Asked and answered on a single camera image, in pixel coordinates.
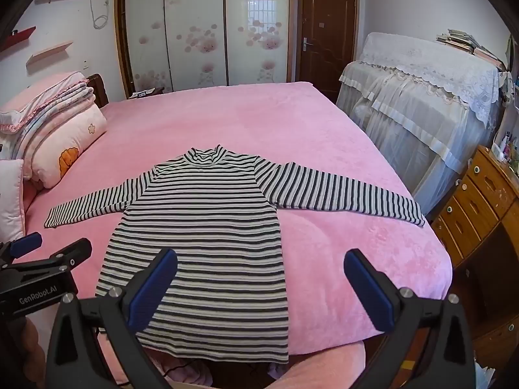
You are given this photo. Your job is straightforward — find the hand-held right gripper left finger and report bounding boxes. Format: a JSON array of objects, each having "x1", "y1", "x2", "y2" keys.
[{"x1": 44, "y1": 247, "x2": 191, "y2": 389}]

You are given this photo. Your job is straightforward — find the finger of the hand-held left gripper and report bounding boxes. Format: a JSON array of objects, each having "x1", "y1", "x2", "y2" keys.
[
  {"x1": 0, "y1": 232, "x2": 43, "y2": 270},
  {"x1": 41, "y1": 238, "x2": 93, "y2": 278}
]

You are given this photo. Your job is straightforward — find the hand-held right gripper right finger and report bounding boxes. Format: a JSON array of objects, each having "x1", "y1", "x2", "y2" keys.
[{"x1": 343, "y1": 248, "x2": 476, "y2": 389}]

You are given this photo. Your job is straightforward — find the black white striped shirt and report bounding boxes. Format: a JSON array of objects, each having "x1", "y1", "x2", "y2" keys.
[{"x1": 44, "y1": 145, "x2": 426, "y2": 364}]

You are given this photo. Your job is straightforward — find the person's left hand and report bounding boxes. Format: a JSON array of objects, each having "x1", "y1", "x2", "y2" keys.
[{"x1": 0, "y1": 316, "x2": 46, "y2": 379}]

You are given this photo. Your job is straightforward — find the white pink cushion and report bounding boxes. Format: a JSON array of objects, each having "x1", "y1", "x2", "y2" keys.
[{"x1": 0, "y1": 158, "x2": 26, "y2": 249}]

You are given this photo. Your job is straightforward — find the pink quilt with cookie print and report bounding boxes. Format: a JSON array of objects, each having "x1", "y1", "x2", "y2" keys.
[{"x1": 30, "y1": 103, "x2": 108, "y2": 190}]

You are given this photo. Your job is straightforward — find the folded pastel striped blanket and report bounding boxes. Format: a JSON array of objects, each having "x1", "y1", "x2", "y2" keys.
[{"x1": 12, "y1": 83, "x2": 97, "y2": 159}]

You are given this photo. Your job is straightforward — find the wooden desk with drawers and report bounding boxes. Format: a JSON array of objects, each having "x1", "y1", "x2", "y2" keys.
[{"x1": 430, "y1": 145, "x2": 519, "y2": 359}]

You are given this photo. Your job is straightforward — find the dark wooden headboard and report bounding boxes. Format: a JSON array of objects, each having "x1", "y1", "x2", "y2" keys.
[{"x1": 86, "y1": 74, "x2": 111, "y2": 109}]

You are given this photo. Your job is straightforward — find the pink fleece bed blanket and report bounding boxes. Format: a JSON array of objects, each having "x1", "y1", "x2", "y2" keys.
[{"x1": 22, "y1": 81, "x2": 454, "y2": 389}]

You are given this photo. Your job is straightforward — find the group of toiletry bottles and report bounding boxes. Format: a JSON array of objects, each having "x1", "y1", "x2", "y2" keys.
[{"x1": 490, "y1": 127, "x2": 519, "y2": 171}]

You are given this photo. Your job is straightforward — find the lace covered furniture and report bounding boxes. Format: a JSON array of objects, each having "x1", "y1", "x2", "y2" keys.
[{"x1": 336, "y1": 32, "x2": 504, "y2": 216}]

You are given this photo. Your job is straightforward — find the floral sliding door wardrobe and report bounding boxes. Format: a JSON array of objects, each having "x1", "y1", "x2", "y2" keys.
[{"x1": 114, "y1": 0, "x2": 293, "y2": 99}]

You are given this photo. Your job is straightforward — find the stack of books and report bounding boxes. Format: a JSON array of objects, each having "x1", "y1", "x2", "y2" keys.
[{"x1": 436, "y1": 29, "x2": 507, "y2": 70}]

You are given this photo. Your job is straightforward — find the brown wooden door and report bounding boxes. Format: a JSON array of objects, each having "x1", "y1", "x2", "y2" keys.
[{"x1": 297, "y1": 0, "x2": 358, "y2": 94}]

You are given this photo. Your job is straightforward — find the light wooden wall shelf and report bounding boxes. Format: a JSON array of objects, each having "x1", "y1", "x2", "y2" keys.
[{"x1": 26, "y1": 41, "x2": 74, "y2": 68}]

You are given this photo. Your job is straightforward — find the red wall shelf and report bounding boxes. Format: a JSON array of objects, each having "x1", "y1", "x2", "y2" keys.
[{"x1": 0, "y1": 26, "x2": 36, "y2": 52}]

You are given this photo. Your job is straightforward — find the white air conditioner cable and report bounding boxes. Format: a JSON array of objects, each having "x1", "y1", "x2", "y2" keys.
[{"x1": 91, "y1": 0, "x2": 111, "y2": 30}]

